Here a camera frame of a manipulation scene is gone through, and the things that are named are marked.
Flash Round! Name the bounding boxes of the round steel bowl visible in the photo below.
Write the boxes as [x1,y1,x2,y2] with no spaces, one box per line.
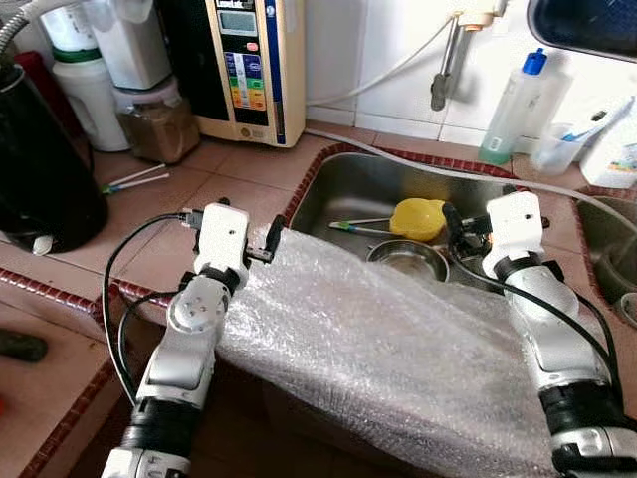
[366,239,451,285]

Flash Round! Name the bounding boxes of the white chopstick green tip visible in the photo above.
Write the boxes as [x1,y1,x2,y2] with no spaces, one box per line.
[107,172,172,193]
[105,162,165,185]
[328,216,401,237]

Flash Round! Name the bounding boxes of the large steel sink basin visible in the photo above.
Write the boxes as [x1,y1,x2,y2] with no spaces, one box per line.
[289,149,519,290]

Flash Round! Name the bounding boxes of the clear plastic cup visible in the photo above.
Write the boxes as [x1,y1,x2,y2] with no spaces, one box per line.
[531,124,588,177]

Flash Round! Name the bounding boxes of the clear soap bottle blue cap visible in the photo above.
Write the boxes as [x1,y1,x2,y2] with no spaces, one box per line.
[478,48,578,167]

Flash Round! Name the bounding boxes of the small steel sink basin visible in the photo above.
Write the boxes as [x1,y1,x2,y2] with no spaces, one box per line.
[577,194,637,330]

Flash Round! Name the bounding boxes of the beige water ionizer machine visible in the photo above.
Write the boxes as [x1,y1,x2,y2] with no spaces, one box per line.
[159,0,308,148]

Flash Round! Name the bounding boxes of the blue white toothbrush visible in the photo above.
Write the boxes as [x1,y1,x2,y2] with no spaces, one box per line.
[562,95,637,145]

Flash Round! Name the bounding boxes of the clear bubble wrap sheet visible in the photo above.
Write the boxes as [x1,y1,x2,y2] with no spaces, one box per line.
[217,227,598,478]

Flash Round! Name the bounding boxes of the white detergent bottle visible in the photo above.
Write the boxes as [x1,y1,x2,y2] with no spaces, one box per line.
[579,100,637,190]

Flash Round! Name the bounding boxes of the clear jar brown powder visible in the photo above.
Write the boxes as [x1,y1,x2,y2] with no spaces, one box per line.
[112,78,203,165]

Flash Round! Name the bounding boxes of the pale round mug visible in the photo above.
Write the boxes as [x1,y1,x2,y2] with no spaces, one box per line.
[615,294,637,330]

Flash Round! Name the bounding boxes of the black electric kettle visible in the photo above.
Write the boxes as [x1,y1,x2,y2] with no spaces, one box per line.
[0,60,108,255]

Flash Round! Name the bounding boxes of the white canister green band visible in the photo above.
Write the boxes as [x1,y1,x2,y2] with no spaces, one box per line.
[40,0,130,152]

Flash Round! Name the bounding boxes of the white plastic appliance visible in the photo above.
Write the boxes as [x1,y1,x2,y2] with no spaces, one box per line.
[85,0,175,91]

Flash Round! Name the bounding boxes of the dark blue pan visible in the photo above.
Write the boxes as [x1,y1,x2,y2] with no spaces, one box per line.
[528,0,637,63]

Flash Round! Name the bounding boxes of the dark object on floor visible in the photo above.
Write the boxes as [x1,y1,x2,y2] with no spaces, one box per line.
[0,331,49,362]

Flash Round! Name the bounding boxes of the red canister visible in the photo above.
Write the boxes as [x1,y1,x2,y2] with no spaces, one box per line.
[12,50,81,140]

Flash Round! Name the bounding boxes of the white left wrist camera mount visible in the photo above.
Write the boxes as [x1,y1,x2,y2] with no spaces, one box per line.
[192,202,252,280]

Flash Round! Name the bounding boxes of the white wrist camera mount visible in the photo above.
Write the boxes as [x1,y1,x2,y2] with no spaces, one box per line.
[192,202,252,280]
[483,191,550,265]

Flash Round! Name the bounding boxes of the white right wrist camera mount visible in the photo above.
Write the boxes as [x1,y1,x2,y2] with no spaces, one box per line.
[483,191,550,265]

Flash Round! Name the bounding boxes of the grey long hose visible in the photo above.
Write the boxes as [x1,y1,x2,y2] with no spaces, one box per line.
[304,127,637,235]

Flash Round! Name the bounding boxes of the metal wall tap beige head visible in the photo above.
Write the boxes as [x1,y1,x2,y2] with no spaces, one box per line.
[430,0,511,113]

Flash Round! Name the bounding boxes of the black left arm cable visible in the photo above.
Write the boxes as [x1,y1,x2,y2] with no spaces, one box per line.
[103,209,200,404]

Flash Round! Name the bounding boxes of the white curved hose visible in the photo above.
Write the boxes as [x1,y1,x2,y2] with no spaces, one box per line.
[304,15,459,109]

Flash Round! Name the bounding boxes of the flexible metal hose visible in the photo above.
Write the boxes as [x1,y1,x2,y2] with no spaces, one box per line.
[0,0,61,66]

